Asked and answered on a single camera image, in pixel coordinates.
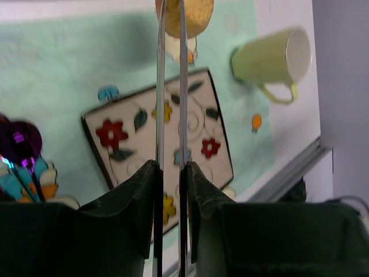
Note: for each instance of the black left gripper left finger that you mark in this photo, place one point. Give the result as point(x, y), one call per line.
point(109, 236)

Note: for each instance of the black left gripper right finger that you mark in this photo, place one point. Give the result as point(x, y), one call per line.
point(272, 239)

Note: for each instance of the yellow green mug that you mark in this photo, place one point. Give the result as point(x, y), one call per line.
point(282, 57)

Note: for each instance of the round bread roll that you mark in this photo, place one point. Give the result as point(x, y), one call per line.
point(198, 14)

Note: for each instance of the square floral plate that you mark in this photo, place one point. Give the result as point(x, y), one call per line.
point(122, 135)

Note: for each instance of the iridescent purple spoon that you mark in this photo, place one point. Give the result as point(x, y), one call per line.
point(21, 144)

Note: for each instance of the green placemat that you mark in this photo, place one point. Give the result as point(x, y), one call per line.
point(52, 70)

